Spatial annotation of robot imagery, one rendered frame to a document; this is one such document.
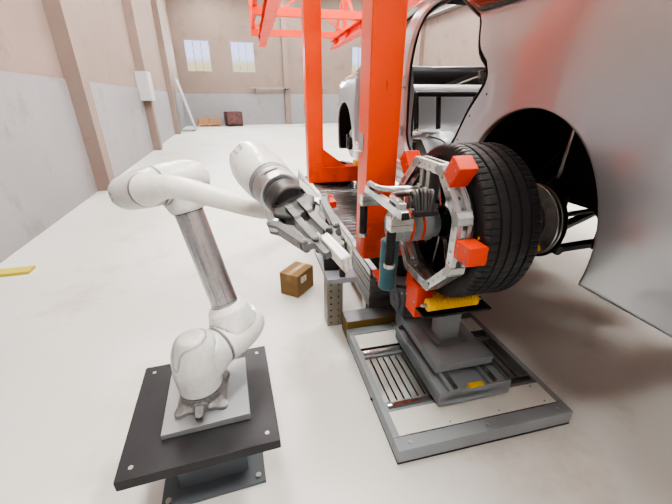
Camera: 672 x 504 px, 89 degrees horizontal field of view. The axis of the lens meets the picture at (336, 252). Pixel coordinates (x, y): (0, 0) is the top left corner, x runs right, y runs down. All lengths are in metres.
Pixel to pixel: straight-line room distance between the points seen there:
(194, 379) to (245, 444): 0.27
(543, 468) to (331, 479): 0.85
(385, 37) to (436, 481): 1.84
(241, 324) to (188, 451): 0.43
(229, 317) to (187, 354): 0.20
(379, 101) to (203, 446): 1.56
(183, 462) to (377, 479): 0.72
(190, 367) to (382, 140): 1.29
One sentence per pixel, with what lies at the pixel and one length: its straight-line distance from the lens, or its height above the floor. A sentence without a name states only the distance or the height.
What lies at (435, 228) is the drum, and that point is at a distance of 1.49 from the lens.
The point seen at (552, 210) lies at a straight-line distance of 1.66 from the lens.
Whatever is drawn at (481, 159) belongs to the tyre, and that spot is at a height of 1.14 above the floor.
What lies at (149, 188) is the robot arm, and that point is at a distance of 1.08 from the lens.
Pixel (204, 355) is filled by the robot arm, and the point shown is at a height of 0.56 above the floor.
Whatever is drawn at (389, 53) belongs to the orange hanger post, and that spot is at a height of 1.53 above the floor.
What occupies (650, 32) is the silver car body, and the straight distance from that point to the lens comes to 1.37.
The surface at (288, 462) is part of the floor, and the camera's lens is 1.63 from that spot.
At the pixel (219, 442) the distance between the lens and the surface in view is 1.35.
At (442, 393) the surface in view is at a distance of 1.68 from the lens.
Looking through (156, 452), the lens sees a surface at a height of 0.30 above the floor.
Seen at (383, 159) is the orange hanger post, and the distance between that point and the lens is 1.78.
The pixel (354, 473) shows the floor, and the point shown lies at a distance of 1.60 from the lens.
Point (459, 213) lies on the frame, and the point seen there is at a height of 0.98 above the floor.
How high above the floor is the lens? 1.34
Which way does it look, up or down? 24 degrees down
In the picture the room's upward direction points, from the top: straight up
